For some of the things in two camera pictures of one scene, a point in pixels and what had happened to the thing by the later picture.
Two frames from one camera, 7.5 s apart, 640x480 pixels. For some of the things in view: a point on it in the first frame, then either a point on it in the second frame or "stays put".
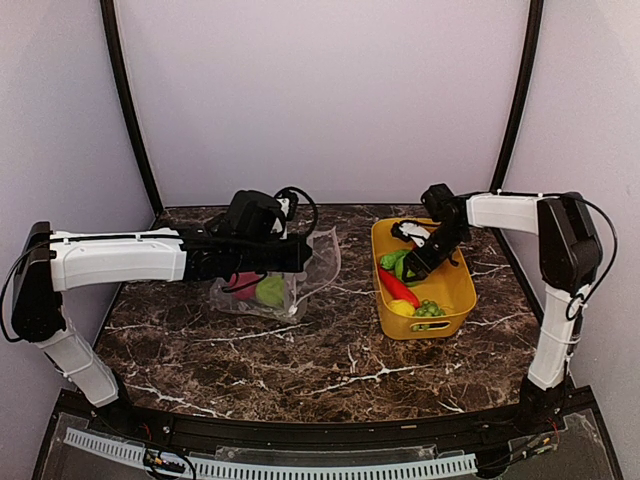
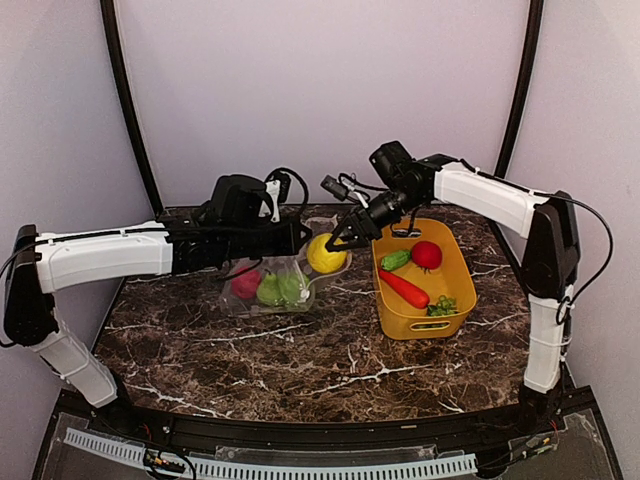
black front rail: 441,430 stays put
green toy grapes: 430,308 → 444,307
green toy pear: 270,290 stays put
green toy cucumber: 388,261 stays put
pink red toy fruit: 247,292 stays put
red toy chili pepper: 398,288 stays put
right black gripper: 431,263 → 364,225
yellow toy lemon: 402,307 → 322,260
